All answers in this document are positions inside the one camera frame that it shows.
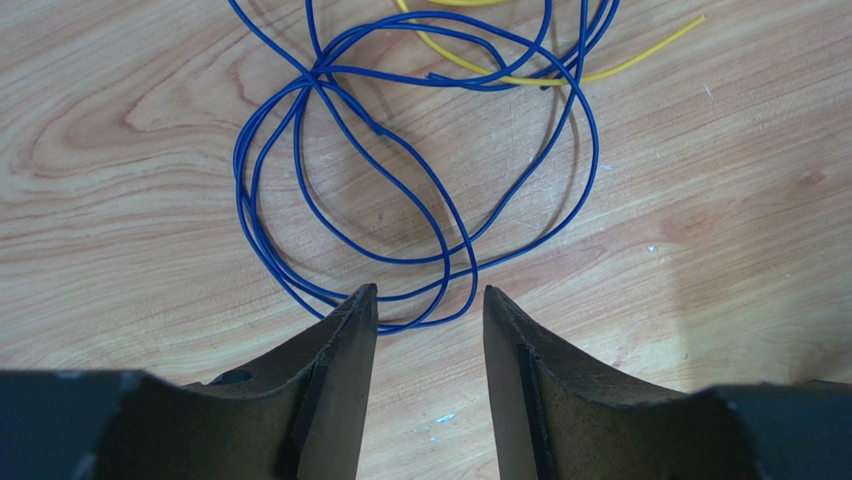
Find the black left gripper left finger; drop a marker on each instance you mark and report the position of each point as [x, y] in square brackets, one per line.
[295, 412]

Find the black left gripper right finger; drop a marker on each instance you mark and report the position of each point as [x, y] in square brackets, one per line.
[560, 413]

